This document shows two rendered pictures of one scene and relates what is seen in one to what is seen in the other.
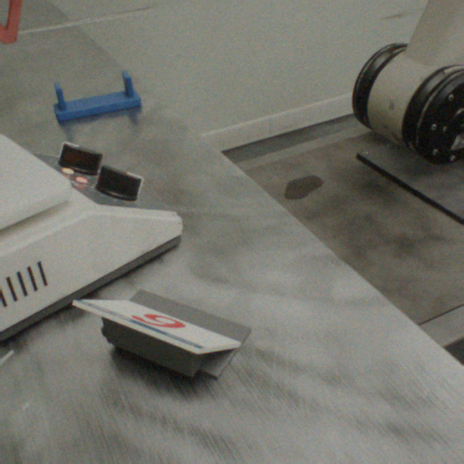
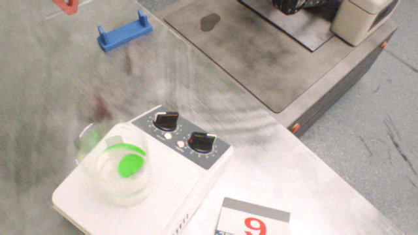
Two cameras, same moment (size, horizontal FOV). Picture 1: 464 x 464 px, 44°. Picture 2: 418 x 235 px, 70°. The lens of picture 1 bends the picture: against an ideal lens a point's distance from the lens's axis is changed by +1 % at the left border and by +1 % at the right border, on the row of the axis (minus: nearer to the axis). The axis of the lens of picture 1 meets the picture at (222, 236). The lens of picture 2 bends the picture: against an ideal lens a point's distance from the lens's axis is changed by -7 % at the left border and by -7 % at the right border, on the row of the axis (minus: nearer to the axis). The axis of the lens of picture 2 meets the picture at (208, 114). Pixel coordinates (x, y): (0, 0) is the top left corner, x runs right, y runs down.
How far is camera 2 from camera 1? 0.28 m
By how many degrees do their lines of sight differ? 26
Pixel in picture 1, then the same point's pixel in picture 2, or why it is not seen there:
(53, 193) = (194, 183)
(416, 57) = not seen: outside the picture
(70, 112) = (112, 45)
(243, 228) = (258, 138)
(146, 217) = (223, 160)
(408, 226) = (271, 45)
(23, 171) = (163, 164)
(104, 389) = not seen: outside the picture
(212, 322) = (271, 213)
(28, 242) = (185, 210)
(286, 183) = (200, 19)
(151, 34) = not seen: outside the picture
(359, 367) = (341, 222)
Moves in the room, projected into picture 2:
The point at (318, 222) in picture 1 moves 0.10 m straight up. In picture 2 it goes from (224, 46) to (226, 25)
